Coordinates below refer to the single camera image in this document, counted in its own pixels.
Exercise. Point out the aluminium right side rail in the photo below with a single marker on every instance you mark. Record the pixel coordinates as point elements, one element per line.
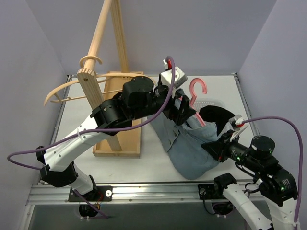
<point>253,128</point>

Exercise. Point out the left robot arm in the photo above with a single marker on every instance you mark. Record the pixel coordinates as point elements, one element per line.
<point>138,98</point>

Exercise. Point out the black skirt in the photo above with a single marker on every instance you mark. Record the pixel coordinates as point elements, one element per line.
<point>217,115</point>

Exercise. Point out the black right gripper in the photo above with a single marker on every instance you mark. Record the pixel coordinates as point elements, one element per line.
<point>222,143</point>

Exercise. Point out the light blue denim shirt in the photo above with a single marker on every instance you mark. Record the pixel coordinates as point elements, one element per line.
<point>183,144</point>

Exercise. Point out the aluminium front rail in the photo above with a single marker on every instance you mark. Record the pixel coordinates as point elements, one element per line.
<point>141,193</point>

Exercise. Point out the white perforated plastic basket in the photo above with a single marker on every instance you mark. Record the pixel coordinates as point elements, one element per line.
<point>200,103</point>

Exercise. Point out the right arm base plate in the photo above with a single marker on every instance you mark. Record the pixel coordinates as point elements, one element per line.
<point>213,202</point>

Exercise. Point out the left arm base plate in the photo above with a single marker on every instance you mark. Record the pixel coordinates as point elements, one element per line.
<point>93,201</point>

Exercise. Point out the beige plastic hanger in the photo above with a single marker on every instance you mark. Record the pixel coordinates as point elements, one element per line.
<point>99,79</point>

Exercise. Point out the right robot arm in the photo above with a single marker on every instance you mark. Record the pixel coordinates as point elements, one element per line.
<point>274,182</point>

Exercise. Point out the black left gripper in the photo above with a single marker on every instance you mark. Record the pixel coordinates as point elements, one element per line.
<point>178,109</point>

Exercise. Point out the aluminium rail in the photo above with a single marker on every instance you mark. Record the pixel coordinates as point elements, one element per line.
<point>253,128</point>
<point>141,193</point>

